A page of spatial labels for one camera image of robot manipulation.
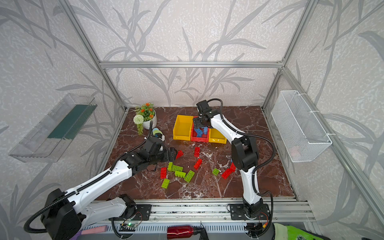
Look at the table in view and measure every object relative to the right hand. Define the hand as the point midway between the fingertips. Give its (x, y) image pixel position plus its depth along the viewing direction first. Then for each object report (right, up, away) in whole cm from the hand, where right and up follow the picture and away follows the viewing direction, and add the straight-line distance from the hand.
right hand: (201, 117), depth 97 cm
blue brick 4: (-4, -7, +2) cm, 9 cm away
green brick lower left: (-20, -37, -15) cm, 45 cm away
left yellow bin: (-14, -9, +8) cm, 18 cm away
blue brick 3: (-1, -12, +3) cm, 13 cm away
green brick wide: (-15, -30, -10) cm, 35 cm away
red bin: (+2, -14, +1) cm, 14 cm away
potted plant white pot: (-39, -4, -1) cm, 40 cm away
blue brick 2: (+2, -9, +5) cm, 10 cm away
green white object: (+38, -53, -29) cm, 72 cm away
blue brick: (-2, -9, +3) cm, 10 cm away
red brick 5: (+15, -33, -10) cm, 38 cm away
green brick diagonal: (-7, -34, -12) cm, 37 cm away
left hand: (-15, -18, -16) cm, 28 cm away
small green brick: (+8, -32, -10) cm, 35 cm away
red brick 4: (+18, -29, -10) cm, 36 cm away
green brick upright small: (-19, -28, -10) cm, 35 cm away
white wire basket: (+42, -9, -36) cm, 56 cm away
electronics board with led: (-36, -54, -25) cm, 70 cm away
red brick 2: (-3, -22, -1) cm, 22 cm away
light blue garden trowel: (-34, -9, +11) cm, 37 cm away
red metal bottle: (-9, -51, -32) cm, 61 cm away
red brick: (-14, -24, 0) cm, 28 cm away
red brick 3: (-2, -28, -8) cm, 29 cm away
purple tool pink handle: (-49, -53, -29) cm, 77 cm away
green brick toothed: (-13, -32, -12) cm, 37 cm away
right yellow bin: (+10, -13, +6) cm, 18 cm away
